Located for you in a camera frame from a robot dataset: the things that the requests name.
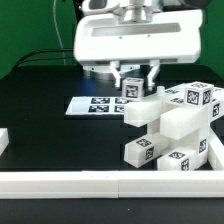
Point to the white front fence rail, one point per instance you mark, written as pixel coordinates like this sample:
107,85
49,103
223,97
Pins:
111,184

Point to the white tagged cube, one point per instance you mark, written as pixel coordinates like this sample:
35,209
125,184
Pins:
132,88
198,94

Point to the white chair seat part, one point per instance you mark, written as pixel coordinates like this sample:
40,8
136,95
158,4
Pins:
196,140

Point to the white flat plate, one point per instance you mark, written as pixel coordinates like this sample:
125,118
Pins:
86,105

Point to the white right fence rail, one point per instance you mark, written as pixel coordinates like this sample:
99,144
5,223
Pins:
215,152

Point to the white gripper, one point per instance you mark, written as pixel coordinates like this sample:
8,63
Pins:
171,37

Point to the white fence rail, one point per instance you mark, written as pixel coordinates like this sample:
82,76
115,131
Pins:
215,152
111,184

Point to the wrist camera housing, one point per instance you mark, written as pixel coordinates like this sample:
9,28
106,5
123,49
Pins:
90,7

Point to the white left fence piece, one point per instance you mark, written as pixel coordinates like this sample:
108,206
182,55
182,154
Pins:
4,139

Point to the white tagged cube front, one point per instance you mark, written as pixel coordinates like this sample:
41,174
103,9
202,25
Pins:
132,88

